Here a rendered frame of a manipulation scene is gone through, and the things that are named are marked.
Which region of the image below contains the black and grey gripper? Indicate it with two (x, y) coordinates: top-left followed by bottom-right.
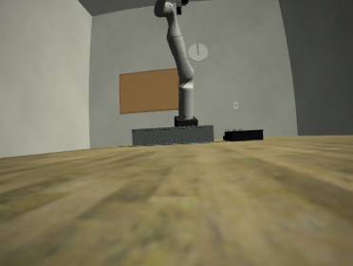
(176, 0), (189, 15)

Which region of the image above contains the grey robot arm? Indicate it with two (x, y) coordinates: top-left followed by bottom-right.
(154, 0), (194, 120)

